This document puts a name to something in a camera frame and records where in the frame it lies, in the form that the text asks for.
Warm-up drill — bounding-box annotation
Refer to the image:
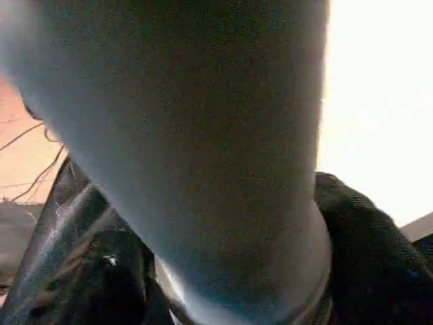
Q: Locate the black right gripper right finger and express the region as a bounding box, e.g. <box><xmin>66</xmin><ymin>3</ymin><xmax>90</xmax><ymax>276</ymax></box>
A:
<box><xmin>313</xmin><ymin>171</ymin><xmax>433</xmax><ymax>325</ymax></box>

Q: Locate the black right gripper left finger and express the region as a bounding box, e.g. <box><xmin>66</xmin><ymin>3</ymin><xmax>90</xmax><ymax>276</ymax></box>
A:
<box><xmin>30</xmin><ymin>228</ymin><xmax>166</xmax><ymax>325</ymax></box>

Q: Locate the black mat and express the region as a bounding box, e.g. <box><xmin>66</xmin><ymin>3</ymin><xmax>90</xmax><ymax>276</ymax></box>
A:
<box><xmin>8</xmin><ymin>157</ymin><xmax>177</xmax><ymax>325</ymax></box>

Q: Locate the white plastic table leg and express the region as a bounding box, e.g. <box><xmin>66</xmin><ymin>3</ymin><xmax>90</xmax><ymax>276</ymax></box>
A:
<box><xmin>0</xmin><ymin>0</ymin><xmax>335</xmax><ymax>325</ymax></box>

